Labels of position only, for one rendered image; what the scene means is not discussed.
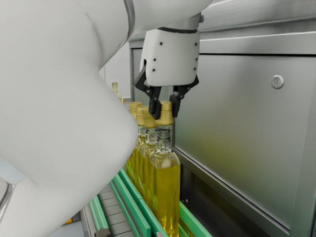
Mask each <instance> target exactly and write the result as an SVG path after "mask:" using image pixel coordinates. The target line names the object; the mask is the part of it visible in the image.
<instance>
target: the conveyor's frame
mask: <svg viewBox="0 0 316 237"><path fill-rule="evenodd" d="M80 217H81V224H82V228H83V232H84V237H94V233H95V232H96V231H97V230H96V227H95V223H94V219H93V216H92V213H91V209H90V206H89V203H88V204H87V205H86V206H84V207H83V208H82V209H81V210H80Z"/></svg>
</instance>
